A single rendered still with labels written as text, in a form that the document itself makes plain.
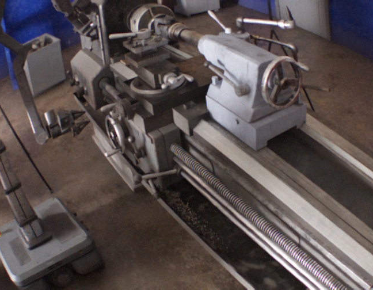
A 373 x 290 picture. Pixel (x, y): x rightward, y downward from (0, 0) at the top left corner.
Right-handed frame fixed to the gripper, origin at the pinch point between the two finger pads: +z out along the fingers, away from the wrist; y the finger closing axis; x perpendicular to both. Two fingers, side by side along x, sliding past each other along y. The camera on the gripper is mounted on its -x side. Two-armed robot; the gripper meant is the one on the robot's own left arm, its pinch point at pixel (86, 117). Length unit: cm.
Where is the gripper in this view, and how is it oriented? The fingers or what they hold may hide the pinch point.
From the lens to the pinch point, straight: 189.7
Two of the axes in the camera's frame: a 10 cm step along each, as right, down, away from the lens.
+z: 8.5, -3.7, 3.8
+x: -1.4, 5.3, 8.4
